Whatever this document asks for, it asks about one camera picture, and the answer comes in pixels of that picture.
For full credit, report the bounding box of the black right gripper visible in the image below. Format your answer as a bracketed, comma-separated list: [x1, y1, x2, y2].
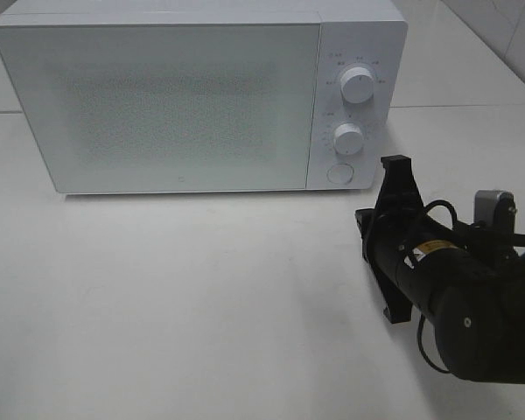
[355, 155, 424, 324]

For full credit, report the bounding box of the round white door release button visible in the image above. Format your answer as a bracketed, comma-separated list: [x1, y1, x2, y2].
[326, 164, 354, 185]

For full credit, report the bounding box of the white microwave knob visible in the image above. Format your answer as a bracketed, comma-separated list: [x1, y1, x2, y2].
[333, 123, 365, 156]
[339, 65, 375, 104]

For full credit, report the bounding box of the white microwave door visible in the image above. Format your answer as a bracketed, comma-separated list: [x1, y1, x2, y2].
[0, 24, 319, 193]

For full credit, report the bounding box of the white microwave oven body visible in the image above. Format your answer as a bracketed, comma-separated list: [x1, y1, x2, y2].
[0, 1, 408, 193]

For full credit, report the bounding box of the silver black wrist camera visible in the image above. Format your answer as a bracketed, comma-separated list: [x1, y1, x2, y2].
[473, 190, 516, 234]

